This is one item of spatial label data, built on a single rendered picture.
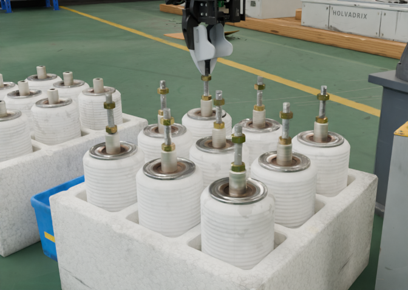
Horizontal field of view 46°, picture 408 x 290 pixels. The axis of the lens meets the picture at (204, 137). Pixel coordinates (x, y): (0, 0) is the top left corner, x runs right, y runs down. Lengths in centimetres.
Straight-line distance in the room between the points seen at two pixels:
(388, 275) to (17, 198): 66
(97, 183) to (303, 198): 31
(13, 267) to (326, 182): 59
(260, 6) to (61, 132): 320
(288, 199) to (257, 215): 10
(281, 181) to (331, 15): 279
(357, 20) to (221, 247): 273
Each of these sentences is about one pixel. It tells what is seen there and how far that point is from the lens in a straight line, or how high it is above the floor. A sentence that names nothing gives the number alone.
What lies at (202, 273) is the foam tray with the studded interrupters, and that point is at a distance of 61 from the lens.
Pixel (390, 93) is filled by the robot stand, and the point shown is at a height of 27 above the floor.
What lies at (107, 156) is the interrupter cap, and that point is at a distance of 74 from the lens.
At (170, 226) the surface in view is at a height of 19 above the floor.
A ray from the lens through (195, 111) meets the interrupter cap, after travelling 94.
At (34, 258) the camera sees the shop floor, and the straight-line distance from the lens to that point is 101.
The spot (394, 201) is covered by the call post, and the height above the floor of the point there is 22.
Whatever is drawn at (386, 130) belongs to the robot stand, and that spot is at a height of 19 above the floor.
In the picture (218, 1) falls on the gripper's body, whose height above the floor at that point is 46.
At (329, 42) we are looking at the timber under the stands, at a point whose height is 2.
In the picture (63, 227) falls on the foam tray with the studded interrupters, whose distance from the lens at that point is 81.
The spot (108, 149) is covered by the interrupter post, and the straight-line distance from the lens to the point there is 76.
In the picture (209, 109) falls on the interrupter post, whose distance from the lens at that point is 92.
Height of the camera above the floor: 53
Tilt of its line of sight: 20 degrees down
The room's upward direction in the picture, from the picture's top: 1 degrees counter-clockwise
